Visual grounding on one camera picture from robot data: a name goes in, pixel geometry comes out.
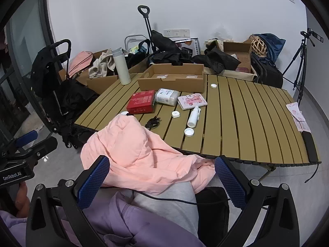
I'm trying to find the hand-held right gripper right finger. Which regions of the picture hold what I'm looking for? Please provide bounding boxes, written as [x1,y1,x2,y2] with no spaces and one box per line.
[214,155,300,247]

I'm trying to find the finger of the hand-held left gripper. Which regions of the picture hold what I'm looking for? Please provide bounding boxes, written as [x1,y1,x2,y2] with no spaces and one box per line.
[10,136,58,169]
[5,130,39,153]

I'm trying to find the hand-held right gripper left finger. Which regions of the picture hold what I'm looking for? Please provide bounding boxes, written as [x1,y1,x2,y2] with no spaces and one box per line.
[26,155,111,247]

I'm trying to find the white spray bottle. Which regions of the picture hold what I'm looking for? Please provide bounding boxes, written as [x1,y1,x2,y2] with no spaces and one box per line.
[187,105,201,128]

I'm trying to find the black charger cable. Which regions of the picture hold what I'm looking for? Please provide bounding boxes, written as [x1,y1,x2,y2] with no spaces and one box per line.
[145,117,161,129]

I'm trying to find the pink wipes packet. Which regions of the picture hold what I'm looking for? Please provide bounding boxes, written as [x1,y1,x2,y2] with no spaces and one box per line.
[177,94,208,111]

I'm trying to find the red cardboard box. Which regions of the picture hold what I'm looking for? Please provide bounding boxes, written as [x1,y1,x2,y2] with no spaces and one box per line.
[127,90,156,115]

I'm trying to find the white wipes packet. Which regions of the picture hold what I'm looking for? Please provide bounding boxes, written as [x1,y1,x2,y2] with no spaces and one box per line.
[155,89,180,106]

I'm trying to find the shallow cardboard tray box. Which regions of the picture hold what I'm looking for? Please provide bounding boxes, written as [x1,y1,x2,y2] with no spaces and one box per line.
[137,63,207,94]

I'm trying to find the person's left hand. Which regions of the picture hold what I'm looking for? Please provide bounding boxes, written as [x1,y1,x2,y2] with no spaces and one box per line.
[14,182,31,217]

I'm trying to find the black stroller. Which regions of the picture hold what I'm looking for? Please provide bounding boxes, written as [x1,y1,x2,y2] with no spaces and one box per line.
[30,39,99,149]

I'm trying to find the pink jacket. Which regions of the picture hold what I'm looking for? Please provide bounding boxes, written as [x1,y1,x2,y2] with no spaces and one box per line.
[80,114,217,196]

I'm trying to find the person's purple hoodie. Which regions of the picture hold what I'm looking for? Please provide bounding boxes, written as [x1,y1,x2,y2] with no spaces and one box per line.
[0,192,207,247]

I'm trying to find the person's grey pants leg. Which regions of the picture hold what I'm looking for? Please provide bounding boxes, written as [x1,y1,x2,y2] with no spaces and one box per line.
[132,181,200,238]

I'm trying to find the large open cardboard box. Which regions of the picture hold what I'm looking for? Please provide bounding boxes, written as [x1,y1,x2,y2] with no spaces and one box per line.
[59,50,149,96]

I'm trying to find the black phone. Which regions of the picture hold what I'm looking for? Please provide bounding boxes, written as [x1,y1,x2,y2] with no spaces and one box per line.
[303,131,320,162]

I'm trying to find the pink backpack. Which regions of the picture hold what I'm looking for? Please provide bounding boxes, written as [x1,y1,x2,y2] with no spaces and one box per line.
[67,51,94,80]

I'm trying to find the dark-framed glass door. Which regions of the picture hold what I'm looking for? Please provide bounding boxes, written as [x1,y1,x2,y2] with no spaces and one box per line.
[0,0,57,135]

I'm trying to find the pink printed paper packets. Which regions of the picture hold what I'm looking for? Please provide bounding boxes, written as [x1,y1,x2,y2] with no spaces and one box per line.
[286,102,312,132]

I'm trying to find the beige cloth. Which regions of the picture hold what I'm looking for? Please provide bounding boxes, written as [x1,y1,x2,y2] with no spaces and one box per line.
[88,52,116,79]

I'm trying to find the beige fabric bag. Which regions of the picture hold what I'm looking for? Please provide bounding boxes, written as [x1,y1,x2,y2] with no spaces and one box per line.
[222,69,258,83]

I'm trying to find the white thermos bottle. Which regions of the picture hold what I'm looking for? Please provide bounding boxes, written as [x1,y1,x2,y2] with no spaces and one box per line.
[112,47,132,85]

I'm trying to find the black backpack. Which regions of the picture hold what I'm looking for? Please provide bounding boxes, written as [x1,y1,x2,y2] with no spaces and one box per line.
[250,52,284,88]

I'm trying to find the cardboard box with flap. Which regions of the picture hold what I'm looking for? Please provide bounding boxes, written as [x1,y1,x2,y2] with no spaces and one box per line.
[222,39,253,74]

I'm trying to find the teal and yellow cloth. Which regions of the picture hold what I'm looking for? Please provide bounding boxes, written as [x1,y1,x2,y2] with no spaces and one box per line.
[128,45,145,55]

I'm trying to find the black tripod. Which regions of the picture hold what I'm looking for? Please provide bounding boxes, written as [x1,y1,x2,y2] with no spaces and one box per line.
[282,28,322,104]

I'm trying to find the wicker ball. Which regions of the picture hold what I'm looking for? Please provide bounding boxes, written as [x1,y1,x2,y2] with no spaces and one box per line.
[251,36,269,56]

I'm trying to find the printed product box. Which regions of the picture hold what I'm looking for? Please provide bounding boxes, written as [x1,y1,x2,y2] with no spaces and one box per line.
[174,37,199,56]

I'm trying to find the blue bag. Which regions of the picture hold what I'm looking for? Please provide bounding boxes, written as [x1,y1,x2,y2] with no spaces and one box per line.
[252,33,286,63]

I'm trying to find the black clothing pile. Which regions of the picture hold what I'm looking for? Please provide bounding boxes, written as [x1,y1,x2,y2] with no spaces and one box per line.
[148,30,194,65]

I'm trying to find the thin black cable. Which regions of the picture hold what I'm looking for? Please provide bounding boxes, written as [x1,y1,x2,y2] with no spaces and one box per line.
[101,185,233,205]

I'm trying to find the white metal frame stool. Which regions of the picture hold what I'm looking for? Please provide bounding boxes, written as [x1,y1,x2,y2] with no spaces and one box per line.
[124,34,146,52]

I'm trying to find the white wall socket strip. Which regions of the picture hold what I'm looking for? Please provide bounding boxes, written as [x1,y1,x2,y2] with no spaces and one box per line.
[164,28,190,38]

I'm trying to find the black trolley handle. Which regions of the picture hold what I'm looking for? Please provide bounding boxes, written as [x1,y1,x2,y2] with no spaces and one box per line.
[137,5,158,55]

